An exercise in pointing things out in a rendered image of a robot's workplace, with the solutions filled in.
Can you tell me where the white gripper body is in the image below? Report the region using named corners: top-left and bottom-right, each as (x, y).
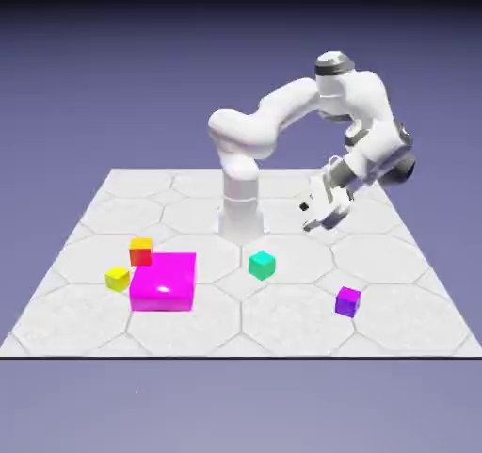
top-left (306, 173), bottom-right (354, 231)

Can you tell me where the small teal cube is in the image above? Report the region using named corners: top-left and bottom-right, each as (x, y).
top-left (248, 250), bottom-right (277, 282)

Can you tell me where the small purple cube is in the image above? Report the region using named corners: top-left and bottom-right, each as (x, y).
top-left (334, 285), bottom-right (362, 319)

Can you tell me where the small orange cube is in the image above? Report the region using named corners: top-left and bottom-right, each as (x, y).
top-left (128, 237), bottom-right (154, 267)

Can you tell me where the small yellow cube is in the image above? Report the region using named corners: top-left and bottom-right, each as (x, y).
top-left (104, 266), bottom-right (132, 294)

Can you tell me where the large magenta box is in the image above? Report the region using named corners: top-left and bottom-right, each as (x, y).
top-left (128, 251), bottom-right (198, 313)

